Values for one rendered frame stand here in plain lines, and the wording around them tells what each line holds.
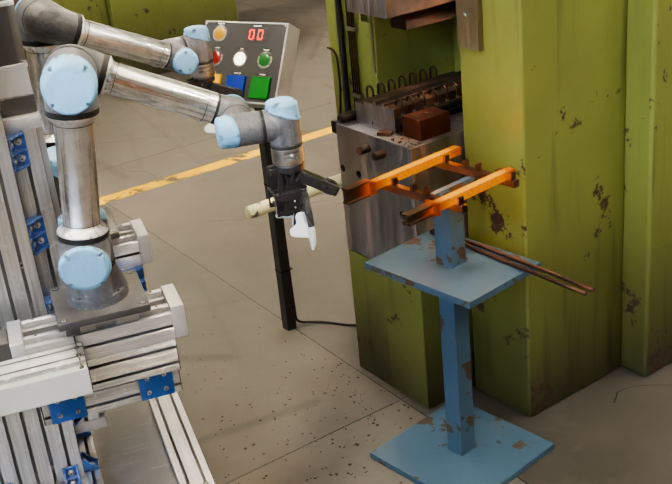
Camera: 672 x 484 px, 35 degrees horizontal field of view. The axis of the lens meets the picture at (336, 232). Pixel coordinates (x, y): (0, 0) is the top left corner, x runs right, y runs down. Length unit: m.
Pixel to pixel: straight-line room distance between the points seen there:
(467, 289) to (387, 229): 0.58
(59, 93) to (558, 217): 1.60
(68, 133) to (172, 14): 5.62
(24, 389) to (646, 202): 1.94
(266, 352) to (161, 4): 4.37
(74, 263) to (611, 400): 1.89
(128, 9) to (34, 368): 5.45
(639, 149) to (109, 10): 5.16
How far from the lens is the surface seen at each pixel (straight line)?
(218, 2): 8.06
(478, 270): 2.95
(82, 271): 2.45
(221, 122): 2.39
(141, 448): 3.19
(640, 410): 3.55
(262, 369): 3.86
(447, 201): 2.71
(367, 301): 3.59
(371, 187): 2.85
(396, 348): 3.55
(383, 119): 3.30
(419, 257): 3.04
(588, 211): 3.35
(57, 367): 2.60
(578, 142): 3.23
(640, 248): 3.50
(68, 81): 2.31
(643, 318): 3.60
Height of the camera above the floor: 1.97
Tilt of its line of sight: 24 degrees down
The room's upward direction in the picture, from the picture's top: 6 degrees counter-clockwise
